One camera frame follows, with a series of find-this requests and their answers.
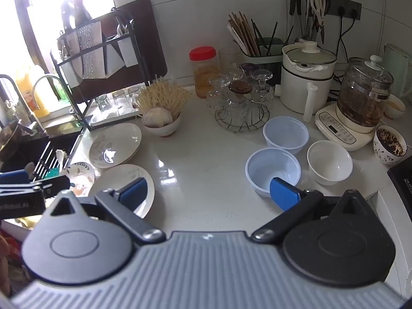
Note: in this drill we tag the black wall socket strip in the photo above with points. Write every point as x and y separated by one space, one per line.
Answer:
350 9

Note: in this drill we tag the dark cutting board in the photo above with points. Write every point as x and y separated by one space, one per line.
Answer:
151 38

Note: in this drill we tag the chrome faucet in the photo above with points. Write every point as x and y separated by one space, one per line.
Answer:
45 78

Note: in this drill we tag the green chopstick holder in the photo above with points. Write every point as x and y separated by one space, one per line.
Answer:
273 54

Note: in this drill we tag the black dish rack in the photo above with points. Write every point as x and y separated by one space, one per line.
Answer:
103 58

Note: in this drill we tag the white utensil caddy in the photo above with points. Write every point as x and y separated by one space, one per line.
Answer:
127 51

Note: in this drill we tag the bundle of dried noodles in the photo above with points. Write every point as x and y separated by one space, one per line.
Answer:
164 93

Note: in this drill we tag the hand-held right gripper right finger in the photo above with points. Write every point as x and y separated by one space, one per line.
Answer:
283 193

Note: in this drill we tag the orange bottle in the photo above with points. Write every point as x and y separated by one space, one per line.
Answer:
29 96

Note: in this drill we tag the green bottle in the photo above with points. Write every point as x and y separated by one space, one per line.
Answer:
61 91

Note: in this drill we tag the white bowl with brown rim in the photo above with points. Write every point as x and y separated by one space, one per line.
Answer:
161 131

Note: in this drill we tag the metal pot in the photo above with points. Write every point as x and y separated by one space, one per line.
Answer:
13 138

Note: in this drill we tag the cream patterned plate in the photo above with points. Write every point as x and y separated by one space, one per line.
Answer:
124 140
112 177

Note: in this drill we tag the white spoon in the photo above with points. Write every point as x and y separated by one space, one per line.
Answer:
60 156

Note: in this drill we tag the white ceramic bowl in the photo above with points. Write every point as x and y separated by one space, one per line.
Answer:
328 161

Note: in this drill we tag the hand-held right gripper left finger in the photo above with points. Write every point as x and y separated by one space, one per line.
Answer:
133 191

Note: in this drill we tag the white electric pot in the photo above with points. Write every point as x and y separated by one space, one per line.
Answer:
302 80

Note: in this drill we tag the translucent plastic bowl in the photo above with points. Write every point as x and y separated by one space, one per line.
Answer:
283 132
260 167

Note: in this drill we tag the patterned bowl with dark residue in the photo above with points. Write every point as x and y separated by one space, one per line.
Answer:
389 155

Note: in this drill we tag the bundle of chopsticks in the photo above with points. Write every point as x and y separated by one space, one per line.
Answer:
241 32

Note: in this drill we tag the glass health kettle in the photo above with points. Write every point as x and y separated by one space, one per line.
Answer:
363 93

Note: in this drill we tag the black stove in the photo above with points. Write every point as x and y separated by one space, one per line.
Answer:
402 183

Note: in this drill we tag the red-lidded plastic jar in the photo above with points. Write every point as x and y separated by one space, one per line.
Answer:
202 70

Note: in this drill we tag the patterned plate by sink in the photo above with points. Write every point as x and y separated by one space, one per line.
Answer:
80 171

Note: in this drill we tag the pale onion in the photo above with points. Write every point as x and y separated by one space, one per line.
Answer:
156 117

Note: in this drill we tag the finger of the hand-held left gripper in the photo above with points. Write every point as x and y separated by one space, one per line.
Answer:
13 177
51 186

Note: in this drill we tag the pale green kettle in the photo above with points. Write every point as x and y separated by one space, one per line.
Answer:
397 67

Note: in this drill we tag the small cream bowl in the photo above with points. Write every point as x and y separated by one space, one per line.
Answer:
394 107

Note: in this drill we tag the textured knife holder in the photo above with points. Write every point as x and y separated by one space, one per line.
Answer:
90 51

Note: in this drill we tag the row of glass jars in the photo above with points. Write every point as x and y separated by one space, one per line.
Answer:
122 101

